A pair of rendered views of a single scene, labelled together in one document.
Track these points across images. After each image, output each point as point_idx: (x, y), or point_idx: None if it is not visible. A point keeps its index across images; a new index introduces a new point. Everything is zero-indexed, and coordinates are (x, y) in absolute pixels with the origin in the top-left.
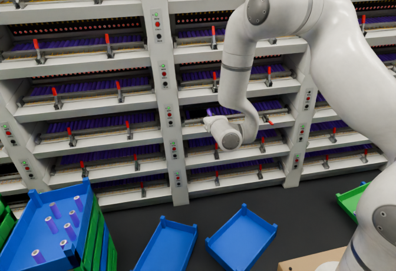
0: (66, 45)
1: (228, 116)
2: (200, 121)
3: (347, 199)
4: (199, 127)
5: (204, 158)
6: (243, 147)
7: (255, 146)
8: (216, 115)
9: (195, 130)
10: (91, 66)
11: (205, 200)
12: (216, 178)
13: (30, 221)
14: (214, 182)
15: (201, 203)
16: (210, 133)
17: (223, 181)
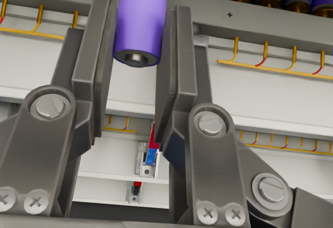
0: None
1: (311, 35)
2: (61, 0)
3: None
4: (52, 49)
5: (92, 151)
6: (278, 148)
7: (325, 151)
8: (211, 142)
9: (7, 69)
10: None
11: (92, 204)
12: (133, 188)
13: None
14: (125, 186)
15: (76, 214)
16: (124, 113)
17: (155, 189)
